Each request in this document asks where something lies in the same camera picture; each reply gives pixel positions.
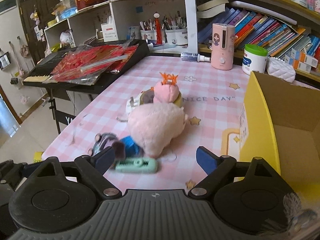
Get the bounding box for spray bottle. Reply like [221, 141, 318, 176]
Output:
[180, 52, 210, 62]

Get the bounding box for pink humidifier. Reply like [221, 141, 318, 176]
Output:
[211, 23, 236, 70]

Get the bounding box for white quilted purse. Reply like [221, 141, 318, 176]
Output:
[266, 57, 296, 83]

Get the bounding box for white pen holder right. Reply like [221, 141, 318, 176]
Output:
[165, 28, 188, 46]

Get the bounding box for orange white medicine box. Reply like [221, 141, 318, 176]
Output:
[284, 49, 318, 73]

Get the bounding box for white pen holder left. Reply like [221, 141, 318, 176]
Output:
[140, 30, 157, 44]

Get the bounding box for red decorations in plastic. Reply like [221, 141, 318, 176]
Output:
[44, 42, 138, 86]

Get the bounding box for mint green comb case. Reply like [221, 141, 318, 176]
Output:
[115, 158, 158, 173]

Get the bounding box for blue packet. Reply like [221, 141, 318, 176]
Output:
[120, 136, 143, 158]

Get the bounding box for row of leaning books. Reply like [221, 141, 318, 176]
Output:
[197, 4, 319, 56]

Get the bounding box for white pen holder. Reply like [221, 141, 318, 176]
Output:
[165, 28, 188, 46]
[140, 30, 157, 44]

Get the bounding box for pink checkered tablecloth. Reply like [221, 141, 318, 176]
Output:
[41, 55, 320, 196]

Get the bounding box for yellow plastic bag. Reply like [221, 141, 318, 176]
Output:
[33, 152, 43, 163]

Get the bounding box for small pink plush ball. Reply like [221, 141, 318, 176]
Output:
[153, 73, 180, 103]

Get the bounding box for yellow tape roll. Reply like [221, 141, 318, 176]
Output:
[138, 89, 183, 107]

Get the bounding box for white charger plug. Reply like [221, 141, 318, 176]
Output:
[125, 97, 140, 114]

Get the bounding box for red tassel ornament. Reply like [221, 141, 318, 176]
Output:
[153, 12, 163, 45]

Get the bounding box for white jar green lid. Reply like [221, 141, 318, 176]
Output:
[242, 44, 268, 75]

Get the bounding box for yellow cardboard box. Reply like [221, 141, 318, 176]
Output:
[239, 72, 319, 206]

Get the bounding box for black electronic keyboard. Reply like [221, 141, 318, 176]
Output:
[22, 40, 149, 94]

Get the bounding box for white drinking straws box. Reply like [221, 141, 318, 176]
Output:
[101, 23, 118, 42]

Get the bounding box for toy car alarm clock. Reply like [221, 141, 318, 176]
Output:
[88, 133, 126, 160]

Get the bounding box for large pink plush pig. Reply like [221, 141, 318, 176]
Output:
[126, 102, 188, 159]

